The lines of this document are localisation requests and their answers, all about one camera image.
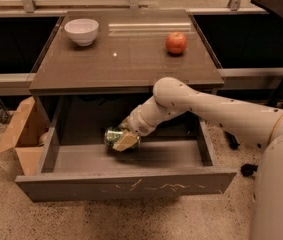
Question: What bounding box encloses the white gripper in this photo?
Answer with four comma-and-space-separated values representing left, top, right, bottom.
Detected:
113, 109, 155, 152

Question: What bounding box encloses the green soda can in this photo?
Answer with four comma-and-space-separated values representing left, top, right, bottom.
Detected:
104, 127, 140, 149

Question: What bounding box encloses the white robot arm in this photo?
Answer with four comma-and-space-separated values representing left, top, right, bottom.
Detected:
114, 77, 283, 240

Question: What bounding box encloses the open grey top drawer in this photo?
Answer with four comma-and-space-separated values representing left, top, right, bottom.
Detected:
15, 95, 238, 203

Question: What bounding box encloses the grey drawer cabinet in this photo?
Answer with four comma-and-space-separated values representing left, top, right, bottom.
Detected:
29, 9, 225, 142

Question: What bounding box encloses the brown cardboard box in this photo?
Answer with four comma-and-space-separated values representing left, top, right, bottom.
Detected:
0, 97, 48, 176

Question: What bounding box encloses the red apple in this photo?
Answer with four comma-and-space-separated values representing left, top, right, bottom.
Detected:
165, 32, 187, 54

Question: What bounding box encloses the white ceramic bowl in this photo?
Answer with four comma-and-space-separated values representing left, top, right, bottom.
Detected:
64, 18, 99, 46

